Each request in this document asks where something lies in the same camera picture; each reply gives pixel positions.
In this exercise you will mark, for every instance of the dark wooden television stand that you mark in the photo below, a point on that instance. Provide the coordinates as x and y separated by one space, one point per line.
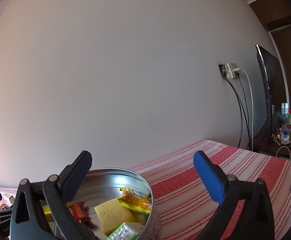
263 146

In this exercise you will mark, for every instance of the red striped blanket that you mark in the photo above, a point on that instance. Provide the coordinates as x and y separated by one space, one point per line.
185 192

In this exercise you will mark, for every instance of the clear plastic bottle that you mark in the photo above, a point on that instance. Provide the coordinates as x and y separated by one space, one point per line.
283 109

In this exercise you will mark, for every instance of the plain yellow sponge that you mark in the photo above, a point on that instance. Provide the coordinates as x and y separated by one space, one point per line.
113 212

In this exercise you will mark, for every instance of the small yellow candy packet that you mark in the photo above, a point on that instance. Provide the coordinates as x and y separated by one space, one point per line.
46 212

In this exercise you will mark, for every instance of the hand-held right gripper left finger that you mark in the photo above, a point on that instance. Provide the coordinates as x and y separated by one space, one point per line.
78 172

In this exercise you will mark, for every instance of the blue round cookie tin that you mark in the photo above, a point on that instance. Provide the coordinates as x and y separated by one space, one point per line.
105 182

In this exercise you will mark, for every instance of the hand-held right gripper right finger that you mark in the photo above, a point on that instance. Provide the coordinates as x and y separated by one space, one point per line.
208 175

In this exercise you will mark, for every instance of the black flat television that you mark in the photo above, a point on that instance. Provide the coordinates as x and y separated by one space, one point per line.
273 92

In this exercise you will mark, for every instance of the wooden wardrobe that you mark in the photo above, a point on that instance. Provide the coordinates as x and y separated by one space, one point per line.
285 42

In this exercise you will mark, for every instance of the small red snack packet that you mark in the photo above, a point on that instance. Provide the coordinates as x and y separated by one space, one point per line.
79 210

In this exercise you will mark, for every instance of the white wall socket adapter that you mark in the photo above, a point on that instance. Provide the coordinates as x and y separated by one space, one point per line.
230 70

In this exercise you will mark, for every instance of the yellow snack packet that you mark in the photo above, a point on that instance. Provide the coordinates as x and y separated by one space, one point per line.
135 200

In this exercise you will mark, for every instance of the small cardboard box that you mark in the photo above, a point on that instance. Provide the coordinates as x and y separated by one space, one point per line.
9 199

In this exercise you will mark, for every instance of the green and white packet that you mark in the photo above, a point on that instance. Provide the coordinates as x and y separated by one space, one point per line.
125 231

